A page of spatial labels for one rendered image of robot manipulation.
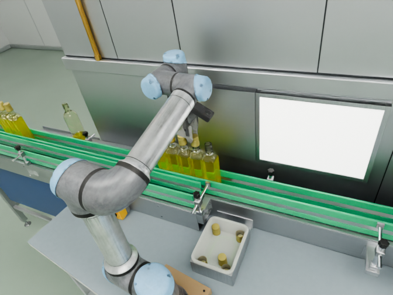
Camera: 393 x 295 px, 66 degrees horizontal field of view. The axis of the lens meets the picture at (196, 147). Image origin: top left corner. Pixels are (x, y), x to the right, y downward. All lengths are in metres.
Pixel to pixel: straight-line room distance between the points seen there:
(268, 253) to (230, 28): 0.87
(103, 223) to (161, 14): 0.75
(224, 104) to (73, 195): 0.68
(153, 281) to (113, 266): 0.14
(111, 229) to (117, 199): 0.22
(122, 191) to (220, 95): 0.62
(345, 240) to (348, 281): 0.14
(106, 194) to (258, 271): 0.75
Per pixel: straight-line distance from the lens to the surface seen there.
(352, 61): 1.07
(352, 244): 1.32
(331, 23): 1.03
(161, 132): 0.79
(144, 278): 1.04
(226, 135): 1.30
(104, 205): 0.75
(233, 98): 1.18
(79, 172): 0.80
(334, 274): 1.32
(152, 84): 0.94
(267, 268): 1.30
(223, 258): 1.25
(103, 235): 0.94
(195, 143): 1.20
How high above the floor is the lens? 1.89
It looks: 39 degrees down
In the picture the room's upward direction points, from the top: 10 degrees counter-clockwise
